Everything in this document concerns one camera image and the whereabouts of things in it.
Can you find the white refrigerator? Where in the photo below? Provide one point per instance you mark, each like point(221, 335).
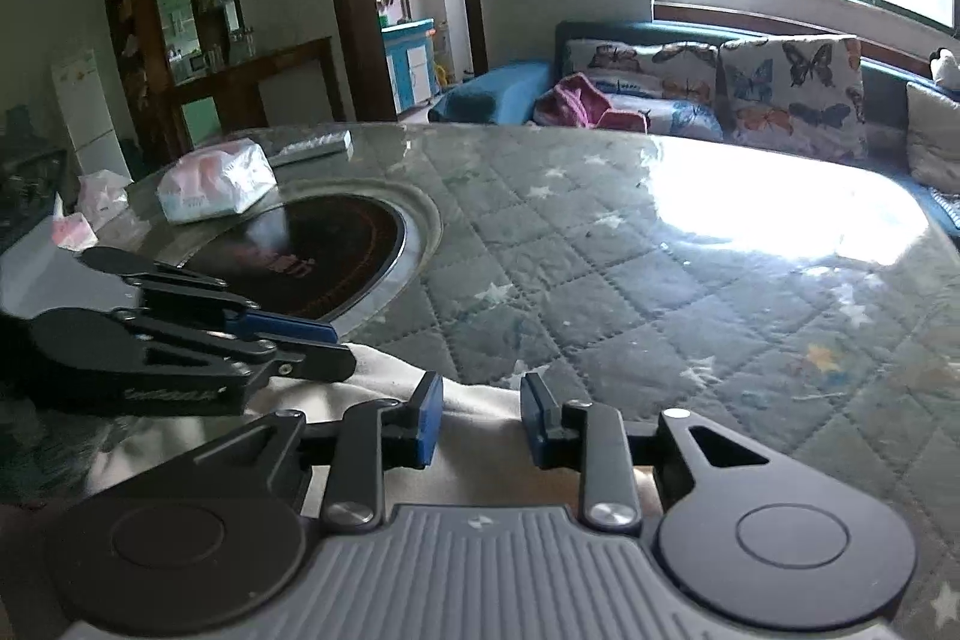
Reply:
point(86, 115)

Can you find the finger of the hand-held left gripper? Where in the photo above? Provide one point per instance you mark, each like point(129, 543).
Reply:
point(292, 329)
point(322, 364)

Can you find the purple cloth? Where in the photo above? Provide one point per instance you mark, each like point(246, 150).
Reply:
point(574, 100)

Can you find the dark metal rack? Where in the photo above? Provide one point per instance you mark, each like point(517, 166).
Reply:
point(30, 175)

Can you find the wide butterfly print cushion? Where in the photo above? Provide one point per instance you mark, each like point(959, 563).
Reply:
point(637, 63)

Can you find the tall wooden display cabinet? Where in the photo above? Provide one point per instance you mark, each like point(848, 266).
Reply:
point(142, 48)

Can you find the grey cushion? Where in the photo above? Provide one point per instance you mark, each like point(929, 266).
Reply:
point(934, 138)

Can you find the blue cabinet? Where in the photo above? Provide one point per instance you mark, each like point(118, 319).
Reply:
point(409, 66)

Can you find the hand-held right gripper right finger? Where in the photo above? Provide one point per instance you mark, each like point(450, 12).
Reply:
point(534, 421)

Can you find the square butterfly print cushion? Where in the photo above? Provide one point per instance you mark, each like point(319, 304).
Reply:
point(787, 85)

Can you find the blue sofa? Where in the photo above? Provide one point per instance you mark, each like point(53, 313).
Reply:
point(487, 93)

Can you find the grey remote control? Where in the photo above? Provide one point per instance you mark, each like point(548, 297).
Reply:
point(311, 147)

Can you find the black round induction cooktop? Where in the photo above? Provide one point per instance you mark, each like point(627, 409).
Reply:
point(322, 250)

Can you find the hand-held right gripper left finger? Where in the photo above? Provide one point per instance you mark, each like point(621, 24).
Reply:
point(429, 416)

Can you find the panda plush toy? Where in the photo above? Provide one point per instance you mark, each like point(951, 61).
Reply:
point(945, 70)

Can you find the dark wooden sideboard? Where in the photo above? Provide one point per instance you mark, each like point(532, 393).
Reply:
point(292, 85)

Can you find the cream long-sleeved shirt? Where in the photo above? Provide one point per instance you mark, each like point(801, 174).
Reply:
point(480, 437)

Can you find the grey quilted table cover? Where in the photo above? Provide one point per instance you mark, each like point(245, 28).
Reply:
point(637, 310)

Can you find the light butterfly print pillow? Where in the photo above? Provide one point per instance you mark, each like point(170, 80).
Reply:
point(675, 119)

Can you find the yellow toy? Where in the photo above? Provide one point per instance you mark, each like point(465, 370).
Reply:
point(442, 76)

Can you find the large soft tissue pack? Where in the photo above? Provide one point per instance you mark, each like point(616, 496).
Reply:
point(214, 179)

